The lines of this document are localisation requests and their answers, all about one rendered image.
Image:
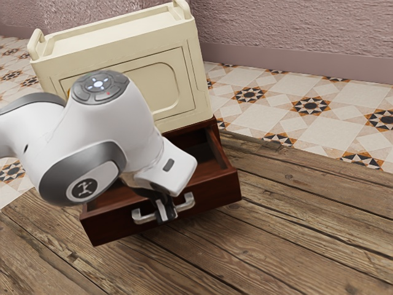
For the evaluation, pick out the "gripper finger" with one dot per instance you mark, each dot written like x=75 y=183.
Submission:
x=159 y=212
x=170 y=210

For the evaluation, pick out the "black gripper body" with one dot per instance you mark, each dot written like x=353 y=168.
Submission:
x=152 y=192

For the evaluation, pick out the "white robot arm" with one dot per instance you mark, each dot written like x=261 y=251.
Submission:
x=92 y=129

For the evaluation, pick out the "cream box with lid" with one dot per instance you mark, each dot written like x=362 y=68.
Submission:
x=129 y=55

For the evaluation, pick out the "dark brown wooden drawer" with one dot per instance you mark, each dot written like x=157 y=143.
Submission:
x=202 y=190

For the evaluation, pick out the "dark brown wooden cabinet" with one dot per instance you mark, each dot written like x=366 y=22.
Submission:
x=212 y=123

